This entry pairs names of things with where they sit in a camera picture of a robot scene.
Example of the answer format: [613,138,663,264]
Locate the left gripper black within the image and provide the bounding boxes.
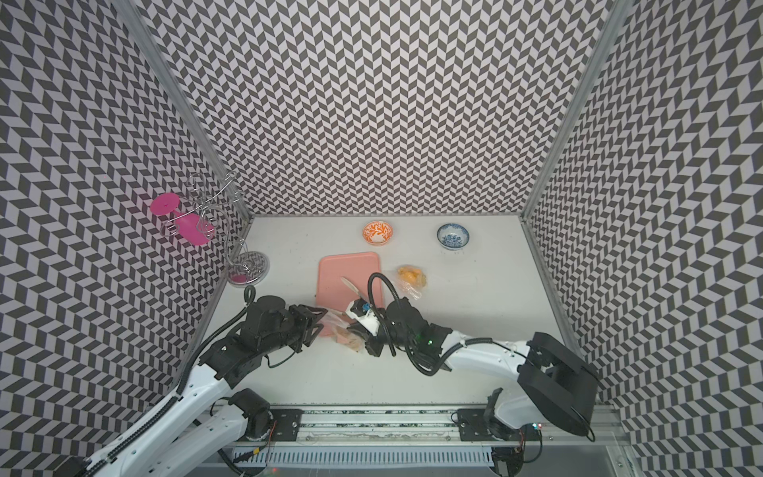
[261,303,329,356]

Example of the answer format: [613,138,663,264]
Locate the clear resealable bag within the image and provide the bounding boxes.
[395,266,427,299]

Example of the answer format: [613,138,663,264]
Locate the yellow cookies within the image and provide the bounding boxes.
[397,266,427,288]

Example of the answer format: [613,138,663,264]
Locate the clear bag with pink contents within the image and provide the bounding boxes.
[319,309,364,353]

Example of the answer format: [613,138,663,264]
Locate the pink plastic tray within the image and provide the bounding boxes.
[315,252,381,324]

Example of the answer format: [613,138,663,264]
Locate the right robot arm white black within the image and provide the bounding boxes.
[367,272,601,442]

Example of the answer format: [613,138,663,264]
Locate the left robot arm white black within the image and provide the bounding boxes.
[54,286,327,476]

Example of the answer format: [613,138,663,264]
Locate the orange patterned bowl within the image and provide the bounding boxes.
[362,221,393,246]

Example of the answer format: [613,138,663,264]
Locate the blue patterned bowl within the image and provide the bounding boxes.
[436,223,470,250]

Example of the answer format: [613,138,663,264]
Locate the pink stemmed glass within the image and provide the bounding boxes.
[149,193,215,246]

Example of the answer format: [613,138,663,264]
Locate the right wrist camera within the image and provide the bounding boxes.
[346,298,380,337]

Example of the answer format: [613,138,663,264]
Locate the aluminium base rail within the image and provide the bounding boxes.
[127,403,633,477]

